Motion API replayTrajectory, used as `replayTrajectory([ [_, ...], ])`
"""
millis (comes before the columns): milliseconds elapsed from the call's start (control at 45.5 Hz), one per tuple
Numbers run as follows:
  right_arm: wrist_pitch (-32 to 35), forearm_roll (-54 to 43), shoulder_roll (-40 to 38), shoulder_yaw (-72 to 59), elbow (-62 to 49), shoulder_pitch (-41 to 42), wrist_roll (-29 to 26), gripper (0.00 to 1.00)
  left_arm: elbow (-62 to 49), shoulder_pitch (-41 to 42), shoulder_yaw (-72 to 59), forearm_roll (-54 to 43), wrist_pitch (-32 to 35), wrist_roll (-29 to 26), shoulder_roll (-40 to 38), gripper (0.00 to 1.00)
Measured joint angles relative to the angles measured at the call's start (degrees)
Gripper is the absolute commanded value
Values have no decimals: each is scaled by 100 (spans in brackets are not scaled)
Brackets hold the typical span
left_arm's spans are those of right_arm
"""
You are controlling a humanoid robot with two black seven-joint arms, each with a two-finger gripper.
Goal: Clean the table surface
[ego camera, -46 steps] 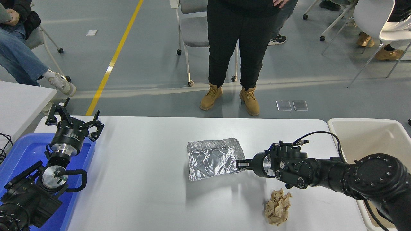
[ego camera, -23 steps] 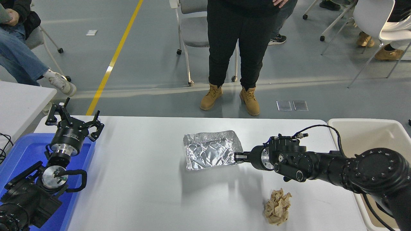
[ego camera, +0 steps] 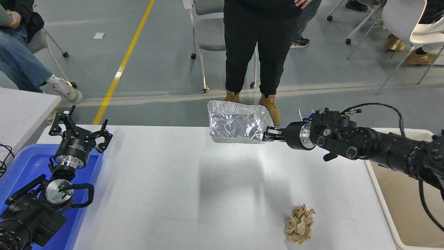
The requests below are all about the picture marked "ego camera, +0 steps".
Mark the grey wheeled chair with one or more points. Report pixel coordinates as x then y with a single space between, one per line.
36 43

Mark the grey padded white-framed chair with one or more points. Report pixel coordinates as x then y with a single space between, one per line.
210 38

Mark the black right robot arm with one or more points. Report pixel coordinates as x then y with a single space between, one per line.
381 149

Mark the standing person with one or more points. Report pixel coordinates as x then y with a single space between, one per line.
242 41

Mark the tan paper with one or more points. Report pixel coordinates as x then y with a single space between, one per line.
300 224

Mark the white-legged castor chair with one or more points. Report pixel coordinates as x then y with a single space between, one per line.
348 41

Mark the white side table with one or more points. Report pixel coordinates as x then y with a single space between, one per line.
20 111

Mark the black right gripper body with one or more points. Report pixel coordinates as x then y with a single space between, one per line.
292 136

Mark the silver floor plate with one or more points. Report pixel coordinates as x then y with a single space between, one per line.
305 114

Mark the seated person's hand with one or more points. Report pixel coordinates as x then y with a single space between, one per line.
15 19

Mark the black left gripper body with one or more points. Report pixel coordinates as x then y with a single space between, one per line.
74 147

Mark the seated person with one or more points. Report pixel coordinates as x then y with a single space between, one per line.
20 62
421 58

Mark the white floor label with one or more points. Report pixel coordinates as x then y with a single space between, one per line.
99 35

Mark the standing person's left hand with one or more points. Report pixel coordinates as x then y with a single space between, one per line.
303 3

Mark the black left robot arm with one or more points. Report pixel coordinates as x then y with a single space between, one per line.
31 215

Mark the blue plastic tray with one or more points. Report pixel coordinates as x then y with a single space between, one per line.
31 163

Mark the large pale plastic bin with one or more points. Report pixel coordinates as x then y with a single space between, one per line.
409 222

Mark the grey tablet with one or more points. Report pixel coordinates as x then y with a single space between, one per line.
4 17

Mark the silver foil tray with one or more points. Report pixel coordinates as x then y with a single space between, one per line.
237 125

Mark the white shell chair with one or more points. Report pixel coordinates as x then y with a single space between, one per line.
402 17

